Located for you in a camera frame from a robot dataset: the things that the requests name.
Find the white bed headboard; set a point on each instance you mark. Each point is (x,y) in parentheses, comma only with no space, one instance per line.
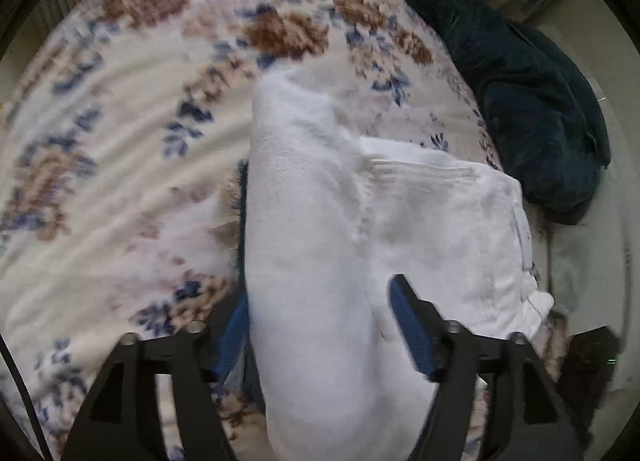
(608,288)

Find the floral fleece bed blanket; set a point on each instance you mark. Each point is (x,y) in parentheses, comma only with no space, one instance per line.
(121,155)

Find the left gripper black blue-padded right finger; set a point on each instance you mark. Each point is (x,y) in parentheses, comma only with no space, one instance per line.
(525,420)

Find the white pants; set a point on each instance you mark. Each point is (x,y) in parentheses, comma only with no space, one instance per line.
(332,215)

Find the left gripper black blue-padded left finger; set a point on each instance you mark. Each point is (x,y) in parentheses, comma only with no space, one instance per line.
(120,420)

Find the dark teal plush blanket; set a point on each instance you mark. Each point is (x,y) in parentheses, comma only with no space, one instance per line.
(539,109)

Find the folded dark blue jeans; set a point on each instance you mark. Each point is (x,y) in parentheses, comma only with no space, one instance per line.
(245,376)

